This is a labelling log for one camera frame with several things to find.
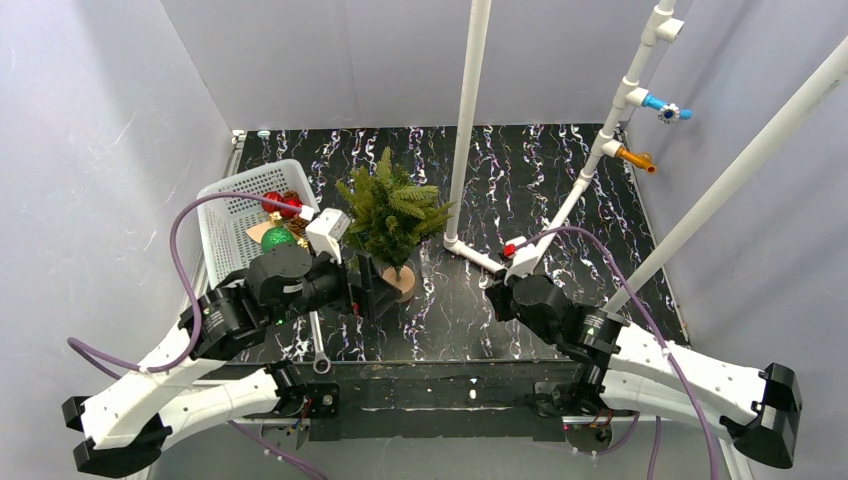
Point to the blue tap valve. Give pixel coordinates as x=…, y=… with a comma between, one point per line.
x=667, y=112

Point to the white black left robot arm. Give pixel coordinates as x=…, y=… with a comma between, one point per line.
x=154, y=405

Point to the brown pine cone ornament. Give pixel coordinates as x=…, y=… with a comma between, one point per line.
x=297, y=226

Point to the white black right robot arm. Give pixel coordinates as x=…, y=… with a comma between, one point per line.
x=624, y=367

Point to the silver combination wrench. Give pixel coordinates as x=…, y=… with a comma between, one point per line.
x=321, y=363

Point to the red bauble ornament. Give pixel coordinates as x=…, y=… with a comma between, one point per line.
x=294, y=206
x=272, y=202

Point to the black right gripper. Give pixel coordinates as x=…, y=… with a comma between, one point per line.
x=499, y=299

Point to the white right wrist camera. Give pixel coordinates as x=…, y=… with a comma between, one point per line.
x=520, y=257

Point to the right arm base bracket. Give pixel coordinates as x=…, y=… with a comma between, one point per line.
x=586, y=422

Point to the small green christmas tree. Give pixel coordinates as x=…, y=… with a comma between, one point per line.
x=391, y=216

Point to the white plastic basket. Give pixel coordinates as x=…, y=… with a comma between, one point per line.
x=224, y=222

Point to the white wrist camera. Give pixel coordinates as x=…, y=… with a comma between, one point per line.
x=325, y=231
x=520, y=257

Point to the black front mounting rail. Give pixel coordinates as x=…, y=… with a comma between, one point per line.
x=439, y=399

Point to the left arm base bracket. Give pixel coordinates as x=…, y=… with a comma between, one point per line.
x=300, y=400

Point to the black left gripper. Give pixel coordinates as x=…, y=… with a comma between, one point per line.
x=361, y=288

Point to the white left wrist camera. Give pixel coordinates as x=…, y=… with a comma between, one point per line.
x=325, y=231

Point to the green glitter bauble ornament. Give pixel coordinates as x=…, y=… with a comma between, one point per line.
x=277, y=236

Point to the orange brass tap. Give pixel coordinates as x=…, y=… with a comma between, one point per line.
x=642, y=160

